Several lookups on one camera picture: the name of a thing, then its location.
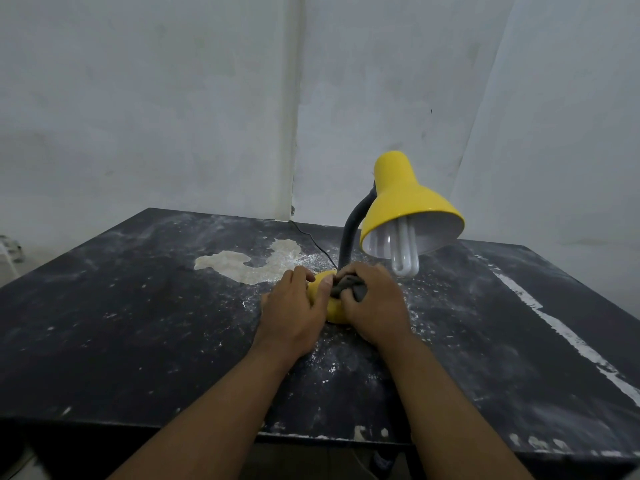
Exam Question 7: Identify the person's left hand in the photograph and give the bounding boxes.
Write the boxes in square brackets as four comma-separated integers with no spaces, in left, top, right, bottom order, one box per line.
[251,266,334,361]

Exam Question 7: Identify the person's right hand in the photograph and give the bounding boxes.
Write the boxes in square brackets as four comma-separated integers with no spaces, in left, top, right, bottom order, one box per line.
[336,262,417,354]

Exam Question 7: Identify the dark grey cleaning cloth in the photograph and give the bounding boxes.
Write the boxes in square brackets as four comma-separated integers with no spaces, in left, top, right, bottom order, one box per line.
[330,275,369,302]

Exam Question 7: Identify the yellow gooseneck desk lamp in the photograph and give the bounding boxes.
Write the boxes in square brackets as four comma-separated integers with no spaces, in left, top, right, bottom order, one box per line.
[306,151,466,325]

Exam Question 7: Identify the person's left forearm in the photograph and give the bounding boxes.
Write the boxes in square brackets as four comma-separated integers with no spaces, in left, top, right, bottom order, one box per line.
[106,342,301,480]

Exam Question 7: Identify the person's right forearm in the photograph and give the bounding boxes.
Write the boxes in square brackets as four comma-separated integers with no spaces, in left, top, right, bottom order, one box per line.
[374,336,535,480]

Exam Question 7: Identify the white spiral light bulb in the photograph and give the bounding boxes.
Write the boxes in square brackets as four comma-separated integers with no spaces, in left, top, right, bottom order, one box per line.
[368,218,421,277]

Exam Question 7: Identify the black lamp power cord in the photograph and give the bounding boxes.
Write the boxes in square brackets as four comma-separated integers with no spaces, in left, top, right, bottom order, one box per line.
[288,220,339,270]

